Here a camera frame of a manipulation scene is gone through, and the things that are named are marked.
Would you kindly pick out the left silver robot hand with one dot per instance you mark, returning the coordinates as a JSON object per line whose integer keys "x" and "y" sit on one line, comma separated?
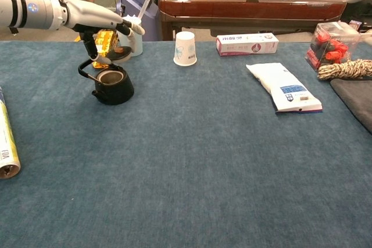
{"x": 87, "y": 12}

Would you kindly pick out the black teapot lid orange knob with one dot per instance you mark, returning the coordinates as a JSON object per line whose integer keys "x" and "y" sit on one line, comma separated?
{"x": 122, "y": 53}

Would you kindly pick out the black cast iron teapot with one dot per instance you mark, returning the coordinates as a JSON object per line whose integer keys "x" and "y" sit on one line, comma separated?
{"x": 116, "y": 91}

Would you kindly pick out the gold foil tea package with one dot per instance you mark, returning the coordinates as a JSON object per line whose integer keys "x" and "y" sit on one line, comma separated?
{"x": 105, "y": 41}

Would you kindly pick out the translucent plastic stick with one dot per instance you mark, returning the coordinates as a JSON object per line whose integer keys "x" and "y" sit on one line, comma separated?
{"x": 144, "y": 7}

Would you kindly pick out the light blue plastic cup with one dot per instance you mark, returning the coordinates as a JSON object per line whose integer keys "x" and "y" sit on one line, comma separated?
{"x": 139, "y": 45}

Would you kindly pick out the dark table leg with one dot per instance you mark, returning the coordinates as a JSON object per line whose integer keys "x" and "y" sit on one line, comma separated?
{"x": 14, "y": 30}

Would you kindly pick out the white paper cup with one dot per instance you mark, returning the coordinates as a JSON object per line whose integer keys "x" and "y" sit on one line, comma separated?
{"x": 185, "y": 49}

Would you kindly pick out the brown mahjong table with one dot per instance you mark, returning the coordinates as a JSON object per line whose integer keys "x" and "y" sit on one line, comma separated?
{"x": 247, "y": 8}

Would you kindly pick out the white pink toothpaste box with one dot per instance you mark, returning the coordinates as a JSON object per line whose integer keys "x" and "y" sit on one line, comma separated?
{"x": 247, "y": 44}

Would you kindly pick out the blue carpet table mat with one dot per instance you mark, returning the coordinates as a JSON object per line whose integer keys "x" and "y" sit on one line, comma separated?
{"x": 186, "y": 158}

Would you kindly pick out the white plastic bag package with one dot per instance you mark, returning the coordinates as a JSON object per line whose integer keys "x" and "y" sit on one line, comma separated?
{"x": 284, "y": 85}

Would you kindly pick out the clear box with red items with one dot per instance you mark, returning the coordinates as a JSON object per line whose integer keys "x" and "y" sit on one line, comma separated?
{"x": 328, "y": 47}

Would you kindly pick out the black bag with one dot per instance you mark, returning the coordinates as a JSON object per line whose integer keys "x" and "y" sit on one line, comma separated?
{"x": 356, "y": 12}

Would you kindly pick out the dark grey folded cloth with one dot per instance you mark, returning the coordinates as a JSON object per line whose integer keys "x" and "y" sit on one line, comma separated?
{"x": 357, "y": 100}

